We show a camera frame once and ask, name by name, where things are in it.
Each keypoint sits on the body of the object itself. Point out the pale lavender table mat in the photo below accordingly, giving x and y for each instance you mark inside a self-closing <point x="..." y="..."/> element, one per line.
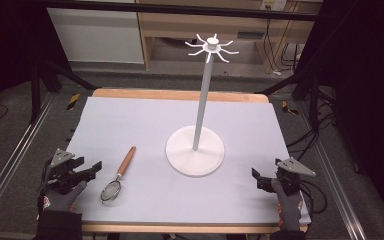
<point x="153" y="133"/>

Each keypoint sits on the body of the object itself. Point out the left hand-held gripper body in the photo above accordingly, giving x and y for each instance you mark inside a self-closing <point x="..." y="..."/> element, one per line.
<point x="61" y="173"/>

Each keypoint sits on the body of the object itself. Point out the black curtain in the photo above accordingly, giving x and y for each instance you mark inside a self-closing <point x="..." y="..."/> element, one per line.
<point x="366" y="83"/>
<point x="3" y="43"/>

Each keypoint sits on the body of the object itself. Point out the white wall socket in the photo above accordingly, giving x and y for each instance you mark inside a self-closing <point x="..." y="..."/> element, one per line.
<point x="272" y="4"/>

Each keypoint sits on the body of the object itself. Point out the light wooden desk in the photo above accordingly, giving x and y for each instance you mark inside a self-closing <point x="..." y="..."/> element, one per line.
<point x="193" y="23"/>

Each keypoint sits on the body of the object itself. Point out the aluminium floor rail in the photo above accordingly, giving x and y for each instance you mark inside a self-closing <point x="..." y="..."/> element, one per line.
<point x="333" y="173"/>
<point x="16" y="150"/>

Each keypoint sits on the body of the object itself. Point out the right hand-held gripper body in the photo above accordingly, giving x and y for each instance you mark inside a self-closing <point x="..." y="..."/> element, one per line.
<point x="290" y="181"/>

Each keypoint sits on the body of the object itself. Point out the person's left hand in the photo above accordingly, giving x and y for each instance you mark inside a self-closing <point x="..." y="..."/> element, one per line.
<point x="60" y="201"/>

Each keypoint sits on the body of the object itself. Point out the white cabinet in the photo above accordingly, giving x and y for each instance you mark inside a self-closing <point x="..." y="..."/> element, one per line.
<point x="96" y="35"/>

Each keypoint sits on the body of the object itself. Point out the black metal stand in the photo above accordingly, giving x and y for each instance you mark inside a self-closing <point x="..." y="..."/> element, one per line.
<point x="36" y="90"/>
<point x="313" y="96"/>

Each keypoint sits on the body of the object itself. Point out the yellow-black floor tape marker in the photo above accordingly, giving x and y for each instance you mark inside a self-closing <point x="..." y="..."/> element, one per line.
<point x="73" y="101"/>
<point x="288" y="108"/>

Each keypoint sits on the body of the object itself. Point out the white hook stand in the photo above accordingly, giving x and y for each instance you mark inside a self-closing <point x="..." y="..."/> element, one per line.
<point x="195" y="156"/>

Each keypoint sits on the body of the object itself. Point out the black horizontal frame bar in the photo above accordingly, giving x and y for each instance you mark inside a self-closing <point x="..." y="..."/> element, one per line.
<point x="180" y="10"/>

